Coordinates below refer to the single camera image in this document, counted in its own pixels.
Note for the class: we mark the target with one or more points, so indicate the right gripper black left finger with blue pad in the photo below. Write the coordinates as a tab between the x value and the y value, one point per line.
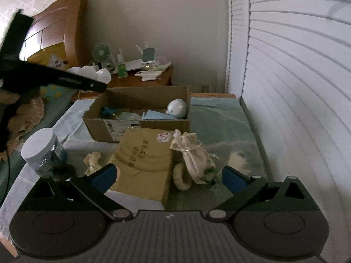
94	187

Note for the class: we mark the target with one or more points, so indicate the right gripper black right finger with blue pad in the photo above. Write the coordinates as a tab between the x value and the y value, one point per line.
244	190

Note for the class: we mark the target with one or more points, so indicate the cream drawstring pouch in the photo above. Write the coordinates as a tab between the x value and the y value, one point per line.
200	164

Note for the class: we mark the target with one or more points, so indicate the stack of blue face masks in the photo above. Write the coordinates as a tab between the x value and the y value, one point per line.
151	114

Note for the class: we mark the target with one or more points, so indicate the light blue plush ball toy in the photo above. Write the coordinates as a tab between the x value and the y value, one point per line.
177	108

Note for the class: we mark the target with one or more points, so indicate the beige crumpled tissue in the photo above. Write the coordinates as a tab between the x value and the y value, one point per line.
92	162

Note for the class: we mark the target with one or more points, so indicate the yellow blue package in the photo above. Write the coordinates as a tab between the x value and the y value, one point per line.
53	56

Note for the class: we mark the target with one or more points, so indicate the tan paper tissue pack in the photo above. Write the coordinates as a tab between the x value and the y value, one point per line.
143	159

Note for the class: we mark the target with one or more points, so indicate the clear jar white lid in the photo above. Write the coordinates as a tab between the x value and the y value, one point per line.
43	152

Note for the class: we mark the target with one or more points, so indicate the cream fluffy scrunchie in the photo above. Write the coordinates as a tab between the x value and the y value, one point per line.
181	177

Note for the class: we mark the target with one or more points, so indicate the grey teal blanket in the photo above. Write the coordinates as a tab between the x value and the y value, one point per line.
219	123

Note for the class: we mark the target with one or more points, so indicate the wooden headboard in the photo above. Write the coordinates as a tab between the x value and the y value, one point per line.
62	21

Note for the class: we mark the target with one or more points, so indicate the small green desk fan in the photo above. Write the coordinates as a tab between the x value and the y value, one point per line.
101	53

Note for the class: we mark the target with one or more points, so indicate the green small bottle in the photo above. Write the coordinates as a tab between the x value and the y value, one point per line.
122	73

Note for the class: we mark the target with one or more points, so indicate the open brown cardboard box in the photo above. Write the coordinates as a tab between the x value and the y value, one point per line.
103	120

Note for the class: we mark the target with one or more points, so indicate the wooden nightstand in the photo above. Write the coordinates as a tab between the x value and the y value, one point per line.
131	81

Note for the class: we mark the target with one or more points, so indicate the phone on white stand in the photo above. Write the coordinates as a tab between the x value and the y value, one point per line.
148	58

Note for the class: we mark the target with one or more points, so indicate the white router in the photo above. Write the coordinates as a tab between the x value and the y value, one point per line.
137	65

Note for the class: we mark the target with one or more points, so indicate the white louvered shutter door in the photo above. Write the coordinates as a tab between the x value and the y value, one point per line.
289	62

